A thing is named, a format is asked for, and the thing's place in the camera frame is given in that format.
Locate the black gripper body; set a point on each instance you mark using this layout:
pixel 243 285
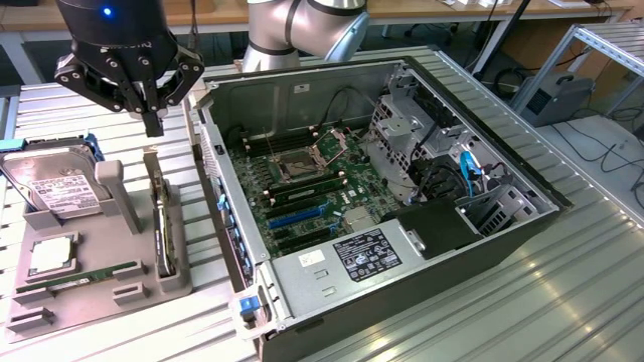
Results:
pixel 120 34

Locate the graphics card with black fan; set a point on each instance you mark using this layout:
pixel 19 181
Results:
pixel 163 241

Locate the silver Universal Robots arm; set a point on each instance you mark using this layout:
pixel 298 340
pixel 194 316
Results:
pixel 271 34

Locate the blue disk caddy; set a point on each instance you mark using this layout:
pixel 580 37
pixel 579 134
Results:
pixel 94 145

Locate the thin metal locking lever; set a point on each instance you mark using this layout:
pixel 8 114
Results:
pixel 268 143

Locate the silver hard disk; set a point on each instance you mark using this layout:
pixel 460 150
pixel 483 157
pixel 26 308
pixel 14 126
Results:
pixel 55 177

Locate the CPU socket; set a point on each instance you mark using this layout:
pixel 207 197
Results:
pixel 298 167

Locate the metal socket cover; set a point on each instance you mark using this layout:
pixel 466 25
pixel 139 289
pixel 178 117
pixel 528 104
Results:
pixel 319 154

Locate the installed RAM stick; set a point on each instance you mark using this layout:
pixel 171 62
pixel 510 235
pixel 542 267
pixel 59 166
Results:
pixel 307 191

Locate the black expansion slot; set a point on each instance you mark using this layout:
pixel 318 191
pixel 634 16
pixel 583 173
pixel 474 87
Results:
pixel 292 210
pixel 302 236
pixel 310 243

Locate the green motherboard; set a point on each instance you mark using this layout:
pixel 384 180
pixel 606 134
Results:
pixel 352 181

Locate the blue expansion slot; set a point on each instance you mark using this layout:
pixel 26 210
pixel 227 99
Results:
pixel 296 219

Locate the silver CPU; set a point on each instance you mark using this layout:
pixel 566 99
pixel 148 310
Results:
pixel 50 253

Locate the grey parts rack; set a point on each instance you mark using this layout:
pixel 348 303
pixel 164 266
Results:
pixel 100 256

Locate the silver metal disk bay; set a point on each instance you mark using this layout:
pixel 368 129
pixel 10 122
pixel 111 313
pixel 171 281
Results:
pixel 418 128

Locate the black office chair base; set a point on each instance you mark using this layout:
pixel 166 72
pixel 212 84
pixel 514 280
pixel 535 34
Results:
pixel 427 27

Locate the silver chipset heatsink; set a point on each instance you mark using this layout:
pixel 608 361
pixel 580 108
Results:
pixel 359 219

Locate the green RAM stick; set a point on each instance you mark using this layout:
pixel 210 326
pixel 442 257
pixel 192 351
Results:
pixel 100 273

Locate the silver power supply unit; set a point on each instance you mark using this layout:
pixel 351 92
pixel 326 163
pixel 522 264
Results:
pixel 312 290

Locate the white boxes on desk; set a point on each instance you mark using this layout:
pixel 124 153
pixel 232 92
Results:
pixel 483 3

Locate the black plastic shroud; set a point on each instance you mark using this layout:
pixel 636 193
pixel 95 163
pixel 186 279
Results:
pixel 438 230

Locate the black slanted pole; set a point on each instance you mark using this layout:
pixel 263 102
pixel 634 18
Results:
pixel 512 17

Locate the open black PC case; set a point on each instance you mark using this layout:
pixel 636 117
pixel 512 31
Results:
pixel 478 279

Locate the wooden desk white frame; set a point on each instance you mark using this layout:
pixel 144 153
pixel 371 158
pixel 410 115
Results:
pixel 427 11
pixel 26 19

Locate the aluminium profile frame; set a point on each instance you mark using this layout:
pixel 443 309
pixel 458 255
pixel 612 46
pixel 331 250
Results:
pixel 604 39

